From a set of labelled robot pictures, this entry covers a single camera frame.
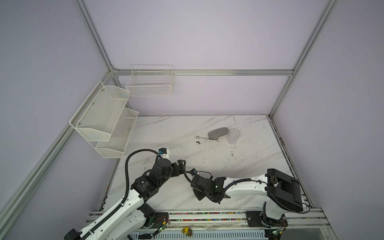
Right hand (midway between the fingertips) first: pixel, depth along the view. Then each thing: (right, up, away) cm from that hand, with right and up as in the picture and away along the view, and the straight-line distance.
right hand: (194, 190), depth 82 cm
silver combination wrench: (+16, +26, +24) cm, 39 cm away
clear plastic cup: (+27, +29, +22) cm, 46 cm away
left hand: (-8, +15, -4) cm, 18 cm away
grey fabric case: (+17, +31, +25) cm, 43 cm away
